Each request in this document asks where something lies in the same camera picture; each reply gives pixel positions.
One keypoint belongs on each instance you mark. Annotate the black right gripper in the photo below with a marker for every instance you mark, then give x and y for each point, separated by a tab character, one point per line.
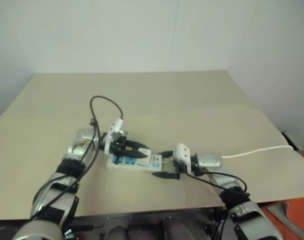
177	169

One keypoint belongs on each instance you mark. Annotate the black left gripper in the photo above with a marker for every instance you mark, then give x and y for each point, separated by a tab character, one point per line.
117	146

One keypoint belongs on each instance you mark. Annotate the white power strip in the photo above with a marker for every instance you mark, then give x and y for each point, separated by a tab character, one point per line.
155	163

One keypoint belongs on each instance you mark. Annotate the white charger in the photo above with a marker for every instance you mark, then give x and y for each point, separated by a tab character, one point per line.
146	161

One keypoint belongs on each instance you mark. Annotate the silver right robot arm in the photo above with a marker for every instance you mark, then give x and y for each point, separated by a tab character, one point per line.
209	161

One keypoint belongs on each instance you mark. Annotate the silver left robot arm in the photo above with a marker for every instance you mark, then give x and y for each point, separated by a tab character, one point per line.
76	147

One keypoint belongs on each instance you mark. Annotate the large orange object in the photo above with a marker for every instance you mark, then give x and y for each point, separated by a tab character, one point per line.
289	215

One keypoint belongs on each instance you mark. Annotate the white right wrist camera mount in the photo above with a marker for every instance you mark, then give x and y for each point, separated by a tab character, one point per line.
181	151

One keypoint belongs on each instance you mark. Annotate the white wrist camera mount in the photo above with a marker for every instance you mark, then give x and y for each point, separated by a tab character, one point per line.
115	128
181	151

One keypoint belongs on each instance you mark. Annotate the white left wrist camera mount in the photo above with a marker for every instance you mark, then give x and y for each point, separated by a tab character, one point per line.
115	128

